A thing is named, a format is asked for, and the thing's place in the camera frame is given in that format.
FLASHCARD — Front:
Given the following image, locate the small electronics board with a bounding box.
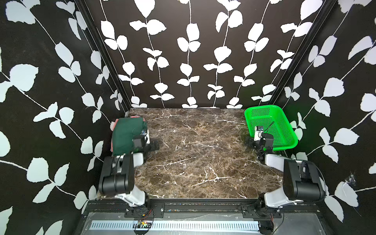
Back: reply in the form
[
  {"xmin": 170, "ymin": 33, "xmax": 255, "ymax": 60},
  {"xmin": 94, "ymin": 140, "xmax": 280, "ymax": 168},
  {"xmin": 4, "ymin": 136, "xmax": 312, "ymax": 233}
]
[{"xmin": 134, "ymin": 220, "xmax": 153, "ymax": 231}]

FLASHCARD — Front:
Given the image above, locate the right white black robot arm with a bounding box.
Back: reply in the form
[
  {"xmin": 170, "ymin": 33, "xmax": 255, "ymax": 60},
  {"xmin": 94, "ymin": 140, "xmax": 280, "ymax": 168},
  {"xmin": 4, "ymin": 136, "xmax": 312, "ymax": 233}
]
[{"xmin": 248, "ymin": 126, "xmax": 326, "ymax": 213}]

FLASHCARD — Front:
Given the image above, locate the green plastic basket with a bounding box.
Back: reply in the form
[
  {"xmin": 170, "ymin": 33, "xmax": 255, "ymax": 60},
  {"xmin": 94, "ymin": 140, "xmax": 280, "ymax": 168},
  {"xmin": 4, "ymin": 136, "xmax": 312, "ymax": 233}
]
[{"xmin": 244, "ymin": 105, "xmax": 298, "ymax": 151}]

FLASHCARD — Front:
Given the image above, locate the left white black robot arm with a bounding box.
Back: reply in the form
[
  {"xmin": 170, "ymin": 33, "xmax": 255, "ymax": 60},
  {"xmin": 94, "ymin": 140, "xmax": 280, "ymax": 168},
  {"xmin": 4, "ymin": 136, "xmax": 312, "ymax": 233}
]
[{"xmin": 99, "ymin": 134, "xmax": 159, "ymax": 209}]

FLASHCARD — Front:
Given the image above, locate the dark green t-shirt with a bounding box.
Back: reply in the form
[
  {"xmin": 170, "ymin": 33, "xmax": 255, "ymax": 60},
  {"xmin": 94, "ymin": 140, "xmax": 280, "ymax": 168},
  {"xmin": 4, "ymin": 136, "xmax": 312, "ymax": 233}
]
[{"xmin": 112, "ymin": 117, "xmax": 148, "ymax": 157}]

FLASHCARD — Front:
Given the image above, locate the black front aluminium rail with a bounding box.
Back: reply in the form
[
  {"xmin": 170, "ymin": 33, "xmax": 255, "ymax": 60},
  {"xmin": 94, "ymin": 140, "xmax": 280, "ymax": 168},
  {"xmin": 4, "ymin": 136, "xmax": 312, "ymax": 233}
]
[{"xmin": 83, "ymin": 198, "xmax": 320, "ymax": 220}]

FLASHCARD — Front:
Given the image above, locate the pink folded t-shirt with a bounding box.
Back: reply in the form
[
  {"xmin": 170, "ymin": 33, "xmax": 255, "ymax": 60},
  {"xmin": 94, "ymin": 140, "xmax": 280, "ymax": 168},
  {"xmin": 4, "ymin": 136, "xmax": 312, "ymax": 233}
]
[{"xmin": 110, "ymin": 115, "xmax": 147, "ymax": 156}]

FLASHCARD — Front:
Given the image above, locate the black corner frame post right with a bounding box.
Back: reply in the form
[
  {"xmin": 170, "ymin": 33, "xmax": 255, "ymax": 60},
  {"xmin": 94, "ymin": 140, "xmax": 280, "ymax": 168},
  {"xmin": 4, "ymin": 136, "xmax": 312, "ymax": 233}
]
[{"xmin": 267, "ymin": 0, "xmax": 336, "ymax": 105}]

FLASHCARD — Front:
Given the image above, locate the black corner frame post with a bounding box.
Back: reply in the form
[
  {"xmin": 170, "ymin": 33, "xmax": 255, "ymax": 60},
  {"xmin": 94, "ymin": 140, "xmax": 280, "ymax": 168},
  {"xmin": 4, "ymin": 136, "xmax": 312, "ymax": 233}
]
[
  {"xmin": 74, "ymin": 0, "xmax": 131, "ymax": 115},
  {"xmin": 267, "ymin": 0, "xmax": 336, "ymax": 105}
]

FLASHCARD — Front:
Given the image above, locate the black corner frame post left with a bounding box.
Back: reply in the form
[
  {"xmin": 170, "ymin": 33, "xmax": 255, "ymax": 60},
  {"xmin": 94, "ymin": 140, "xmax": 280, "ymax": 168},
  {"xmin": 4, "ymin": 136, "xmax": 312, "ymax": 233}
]
[{"xmin": 74, "ymin": 0, "xmax": 131, "ymax": 115}]

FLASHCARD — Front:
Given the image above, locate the white slotted cable duct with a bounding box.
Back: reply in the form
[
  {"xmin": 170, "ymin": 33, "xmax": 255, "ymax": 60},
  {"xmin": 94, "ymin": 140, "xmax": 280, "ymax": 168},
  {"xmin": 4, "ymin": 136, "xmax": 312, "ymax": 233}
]
[{"xmin": 89, "ymin": 220, "xmax": 260, "ymax": 233}]

